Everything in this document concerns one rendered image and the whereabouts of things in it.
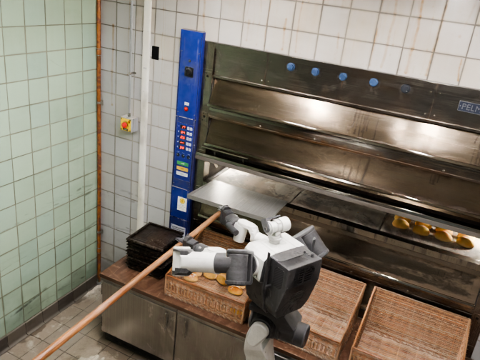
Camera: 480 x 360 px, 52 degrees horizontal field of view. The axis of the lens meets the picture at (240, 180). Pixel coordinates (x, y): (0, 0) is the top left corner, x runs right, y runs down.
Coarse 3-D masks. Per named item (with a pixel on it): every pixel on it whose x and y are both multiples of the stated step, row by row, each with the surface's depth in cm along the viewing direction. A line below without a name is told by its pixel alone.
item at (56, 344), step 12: (216, 216) 281; (204, 228) 269; (168, 252) 239; (156, 264) 229; (144, 276) 221; (108, 300) 201; (96, 312) 194; (84, 324) 187; (60, 336) 179; (72, 336) 182; (48, 348) 173
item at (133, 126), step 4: (124, 116) 337; (132, 116) 339; (120, 120) 338; (124, 120) 336; (128, 120) 335; (132, 120) 334; (136, 120) 339; (120, 124) 340; (128, 124) 336; (132, 124) 336; (136, 124) 340; (120, 128) 340; (124, 128) 338; (128, 128) 337; (132, 128) 337; (136, 128) 341; (132, 132) 338
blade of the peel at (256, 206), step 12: (192, 192) 310; (204, 192) 315; (216, 192) 317; (228, 192) 319; (240, 192) 321; (252, 192) 323; (216, 204) 297; (228, 204) 302; (240, 204) 304; (252, 204) 306; (264, 204) 308; (276, 204) 310; (252, 216) 289; (264, 216) 293
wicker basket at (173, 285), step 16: (208, 240) 338; (224, 240) 334; (176, 288) 317; (192, 288) 299; (208, 288) 320; (224, 288) 322; (192, 304) 303; (208, 304) 298; (224, 304) 292; (240, 304) 287; (240, 320) 291
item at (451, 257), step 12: (288, 204) 313; (312, 216) 304; (324, 216) 302; (348, 228) 296; (360, 228) 293; (384, 240) 288; (396, 240) 285; (408, 240) 285; (420, 252) 281; (432, 252) 277; (444, 252) 277; (468, 264) 271
